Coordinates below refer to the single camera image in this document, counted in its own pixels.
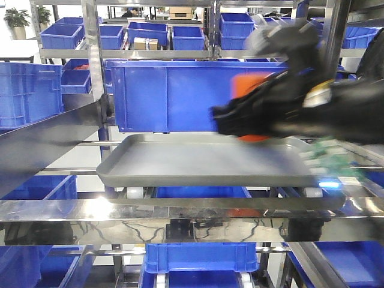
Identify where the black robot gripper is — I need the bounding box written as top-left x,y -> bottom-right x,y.
211,22 -> 333,137

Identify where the orange cylindrical capacitor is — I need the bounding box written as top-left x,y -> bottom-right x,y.
230,72 -> 271,142

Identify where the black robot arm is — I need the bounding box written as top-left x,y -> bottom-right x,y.
211,22 -> 383,144

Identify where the cardboard box on shelf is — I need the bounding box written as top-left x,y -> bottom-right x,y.
133,37 -> 158,50

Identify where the grey plastic tray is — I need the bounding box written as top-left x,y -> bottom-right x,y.
95,133 -> 353,188

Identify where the large blue bin behind tray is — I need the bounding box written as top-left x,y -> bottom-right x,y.
106,59 -> 287,133

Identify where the blue bin below centre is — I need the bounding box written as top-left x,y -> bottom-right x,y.
143,242 -> 259,274

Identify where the large blue crate left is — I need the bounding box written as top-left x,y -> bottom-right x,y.
1,62 -> 64,130

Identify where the potted green plant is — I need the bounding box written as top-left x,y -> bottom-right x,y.
4,7 -> 30,40

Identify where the steel shelf rack frame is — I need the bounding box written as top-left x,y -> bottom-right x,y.
1,1 -> 383,287

